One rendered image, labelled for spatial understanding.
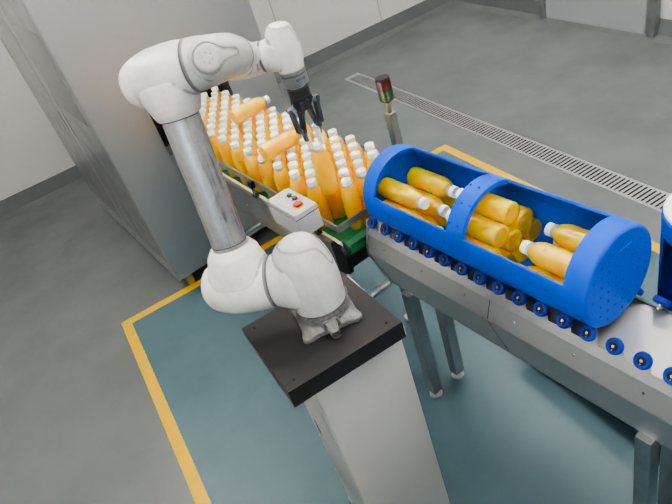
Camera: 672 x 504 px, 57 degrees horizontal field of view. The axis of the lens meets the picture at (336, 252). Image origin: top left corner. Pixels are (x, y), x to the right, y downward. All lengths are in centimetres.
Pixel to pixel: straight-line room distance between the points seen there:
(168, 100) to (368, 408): 104
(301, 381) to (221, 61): 82
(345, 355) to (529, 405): 130
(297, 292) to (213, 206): 32
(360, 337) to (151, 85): 84
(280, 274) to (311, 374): 28
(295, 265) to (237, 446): 153
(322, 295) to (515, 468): 126
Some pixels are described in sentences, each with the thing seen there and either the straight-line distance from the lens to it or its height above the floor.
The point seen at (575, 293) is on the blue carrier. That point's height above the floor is 113.
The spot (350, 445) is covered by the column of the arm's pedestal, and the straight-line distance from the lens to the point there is 198.
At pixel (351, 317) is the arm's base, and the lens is 175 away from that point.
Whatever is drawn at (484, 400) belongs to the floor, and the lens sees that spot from 284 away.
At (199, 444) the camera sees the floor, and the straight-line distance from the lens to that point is 314.
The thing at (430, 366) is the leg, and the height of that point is 21.
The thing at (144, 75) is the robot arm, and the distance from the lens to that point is 161.
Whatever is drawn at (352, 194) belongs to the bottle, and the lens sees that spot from 229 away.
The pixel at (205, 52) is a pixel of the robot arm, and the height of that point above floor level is 184.
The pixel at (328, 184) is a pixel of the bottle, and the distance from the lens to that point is 229.
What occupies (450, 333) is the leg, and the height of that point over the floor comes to 30.
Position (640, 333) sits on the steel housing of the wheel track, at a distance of 181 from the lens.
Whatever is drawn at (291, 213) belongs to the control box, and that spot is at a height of 110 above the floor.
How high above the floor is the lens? 224
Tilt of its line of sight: 36 degrees down
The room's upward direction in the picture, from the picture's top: 19 degrees counter-clockwise
